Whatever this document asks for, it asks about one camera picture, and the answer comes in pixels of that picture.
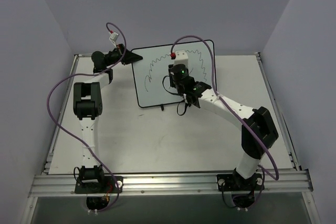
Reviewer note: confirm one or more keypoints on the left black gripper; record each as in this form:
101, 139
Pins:
124, 54

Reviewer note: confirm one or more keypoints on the white whiteboard black frame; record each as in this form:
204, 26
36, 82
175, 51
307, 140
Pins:
150, 74

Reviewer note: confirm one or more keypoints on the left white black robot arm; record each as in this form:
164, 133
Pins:
88, 106

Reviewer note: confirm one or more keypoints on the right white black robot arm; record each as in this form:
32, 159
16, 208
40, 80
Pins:
258, 130

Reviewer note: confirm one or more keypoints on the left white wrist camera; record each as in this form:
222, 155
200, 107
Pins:
113, 38

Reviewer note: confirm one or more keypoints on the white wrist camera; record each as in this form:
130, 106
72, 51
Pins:
180, 57
113, 38

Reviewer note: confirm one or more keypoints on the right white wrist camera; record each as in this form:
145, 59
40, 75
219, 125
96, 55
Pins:
180, 57

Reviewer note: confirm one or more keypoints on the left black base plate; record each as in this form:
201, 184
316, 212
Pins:
92, 186

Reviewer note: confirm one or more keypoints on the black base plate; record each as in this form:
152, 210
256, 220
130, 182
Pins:
234, 182
92, 186

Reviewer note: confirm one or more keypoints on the aluminium front rail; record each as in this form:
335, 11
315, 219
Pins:
290, 181

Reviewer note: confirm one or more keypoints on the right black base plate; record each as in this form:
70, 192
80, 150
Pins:
234, 182

